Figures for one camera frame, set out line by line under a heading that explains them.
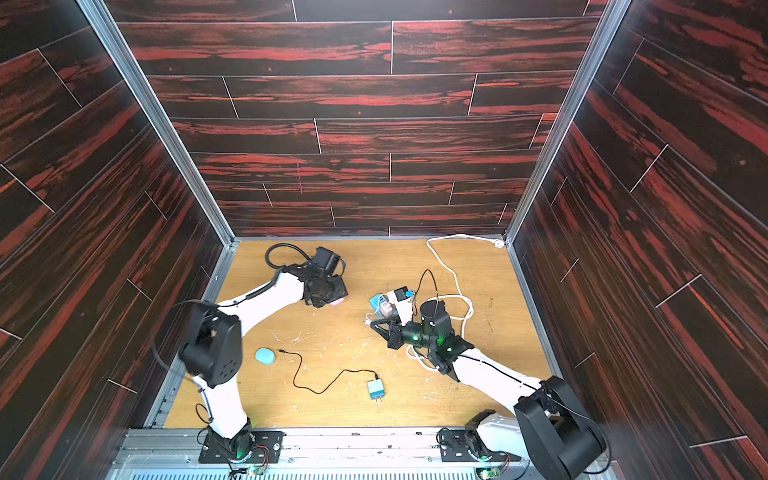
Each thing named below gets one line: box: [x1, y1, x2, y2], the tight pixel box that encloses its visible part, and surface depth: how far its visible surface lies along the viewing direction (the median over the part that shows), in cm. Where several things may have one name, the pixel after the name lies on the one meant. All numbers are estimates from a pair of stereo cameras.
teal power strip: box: [370, 294, 387, 317], surface depth 101 cm
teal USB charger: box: [368, 379, 385, 403], surface depth 83 cm
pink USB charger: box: [380, 301, 393, 318], surface depth 93 cm
